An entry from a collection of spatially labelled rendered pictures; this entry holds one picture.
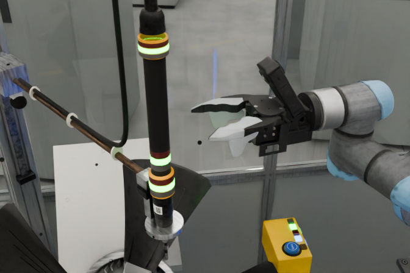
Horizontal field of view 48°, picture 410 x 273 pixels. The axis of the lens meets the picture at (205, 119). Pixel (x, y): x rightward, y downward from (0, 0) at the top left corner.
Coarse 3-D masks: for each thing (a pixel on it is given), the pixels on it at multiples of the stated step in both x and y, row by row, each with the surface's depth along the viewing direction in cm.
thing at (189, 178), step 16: (144, 160) 104; (128, 176) 106; (176, 176) 100; (192, 176) 99; (128, 192) 105; (176, 192) 99; (192, 192) 97; (128, 208) 104; (144, 208) 101; (176, 208) 97; (192, 208) 96; (128, 224) 103; (144, 224) 100; (128, 240) 102; (144, 240) 99; (160, 240) 97; (128, 256) 100; (144, 256) 98; (160, 256) 95
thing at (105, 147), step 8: (16, 80) 114; (24, 88) 111; (48, 104) 103; (56, 112) 101; (72, 120) 97; (80, 128) 95; (88, 136) 93; (104, 144) 90; (120, 152) 88; (120, 160) 86; (128, 160) 85; (136, 168) 83
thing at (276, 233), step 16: (272, 224) 138; (288, 224) 138; (272, 240) 132; (288, 240) 132; (304, 240) 133; (272, 256) 132; (288, 256) 127; (304, 256) 127; (288, 272) 129; (304, 272) 130
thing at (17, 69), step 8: (0, 56) 119; (8, 56) 119; (0, 64) 115; (8, 64) 115; (16, 64) 115; (24, 64) 115; (0, 72) 112; (8, 72) 113; (16, 72) 114; (24, 72) 116; (0, 80) 113; (8, 80) 114; (0, 88) 115; (8, 88) 114; (16, 88) 116
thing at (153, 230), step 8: (136, 176) 82; (144, 176) 81; (144, 184) 81; (144, 192) 81; (144, 200) 83; (152, 200) 82; (152, 208) 83; (152, 216) 84; (176, 216) 85; (152, 224) 83; (176, 224) 83; (152, 232) 81; (160, 232) 81; (168, 232) 81; (176, 232) 82
